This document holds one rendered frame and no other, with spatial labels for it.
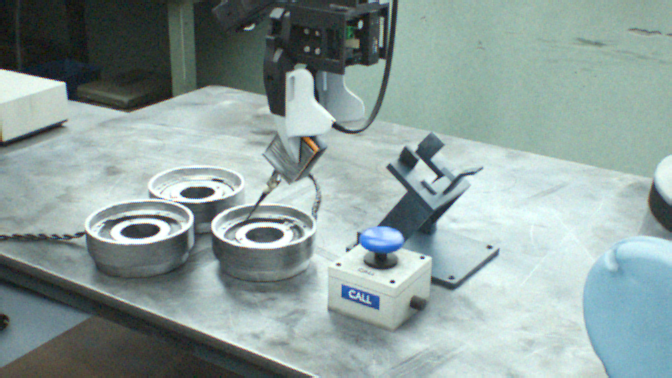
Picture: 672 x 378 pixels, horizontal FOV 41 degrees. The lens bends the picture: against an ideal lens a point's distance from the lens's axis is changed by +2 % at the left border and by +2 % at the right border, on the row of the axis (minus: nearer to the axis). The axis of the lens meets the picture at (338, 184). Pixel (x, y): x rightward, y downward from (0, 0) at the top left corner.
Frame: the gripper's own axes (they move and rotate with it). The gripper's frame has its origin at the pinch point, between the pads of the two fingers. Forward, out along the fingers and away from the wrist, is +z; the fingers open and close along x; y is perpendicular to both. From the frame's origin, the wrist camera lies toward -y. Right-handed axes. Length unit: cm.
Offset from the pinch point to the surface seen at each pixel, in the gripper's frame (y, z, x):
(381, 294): 13.0, 9.8, -5.2
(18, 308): -104, 72, 36
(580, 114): -27, 43, 158
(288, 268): 1.1, 11.9, -3.3
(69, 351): -38, 38, 0
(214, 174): -17.8, 9.9, 6.9
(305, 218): -1.7, 9.6, 3.1
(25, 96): -80, 17, 27
